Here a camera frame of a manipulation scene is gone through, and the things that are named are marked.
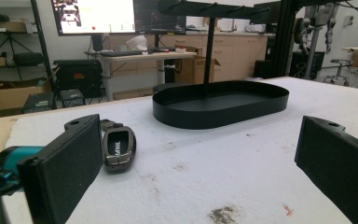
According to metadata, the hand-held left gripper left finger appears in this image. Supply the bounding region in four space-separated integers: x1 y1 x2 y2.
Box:
17 114 104 224

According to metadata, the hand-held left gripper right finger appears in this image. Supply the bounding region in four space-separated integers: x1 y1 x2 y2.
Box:
294 115 358 224

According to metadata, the black car key fob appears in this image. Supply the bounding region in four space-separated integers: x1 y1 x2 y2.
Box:
100 119 137 173

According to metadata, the black key stand with tray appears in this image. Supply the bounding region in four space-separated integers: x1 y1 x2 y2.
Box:
152 0 290 131

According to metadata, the flat black box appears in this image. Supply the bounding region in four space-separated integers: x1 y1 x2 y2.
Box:
21 91 56 115

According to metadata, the small black box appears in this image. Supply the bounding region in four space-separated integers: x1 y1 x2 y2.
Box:
59 89 86 109

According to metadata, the large cardboard box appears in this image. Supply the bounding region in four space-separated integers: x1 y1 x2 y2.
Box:
0 79 52 114

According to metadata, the large black equipment case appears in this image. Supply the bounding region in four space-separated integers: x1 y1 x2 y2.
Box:
52 59 103 99

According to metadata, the metal stool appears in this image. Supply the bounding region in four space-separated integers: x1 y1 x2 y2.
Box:
324 58 354 88

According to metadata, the white table cloth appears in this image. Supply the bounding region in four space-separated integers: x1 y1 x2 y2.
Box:
1 77 358 224

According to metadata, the black keyboard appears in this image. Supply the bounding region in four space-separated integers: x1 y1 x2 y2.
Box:
100 49 145 58

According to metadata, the black metal shelf rack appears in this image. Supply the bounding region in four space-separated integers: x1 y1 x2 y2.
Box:
0 0 58 110

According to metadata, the white robot on stand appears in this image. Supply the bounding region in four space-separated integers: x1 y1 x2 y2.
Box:
294 0 340 80

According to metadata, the white desk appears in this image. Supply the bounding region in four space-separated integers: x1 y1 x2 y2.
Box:
98 50 198 102

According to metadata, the white plastic bag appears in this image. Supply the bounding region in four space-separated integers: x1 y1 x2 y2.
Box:
126 35 149 52

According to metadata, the wooden cabinet row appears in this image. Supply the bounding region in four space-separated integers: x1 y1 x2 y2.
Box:
107 30 269 84

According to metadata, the monitor with white screen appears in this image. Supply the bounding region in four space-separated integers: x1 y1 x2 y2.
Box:
50 0 137 37

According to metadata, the open cardboard box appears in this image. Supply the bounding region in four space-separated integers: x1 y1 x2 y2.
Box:
173 55 222 85

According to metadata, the dark monitor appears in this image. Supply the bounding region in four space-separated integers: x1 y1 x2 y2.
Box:
132 0 187 35

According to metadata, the black metal frame post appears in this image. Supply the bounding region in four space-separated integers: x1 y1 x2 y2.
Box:
271 0 303 79

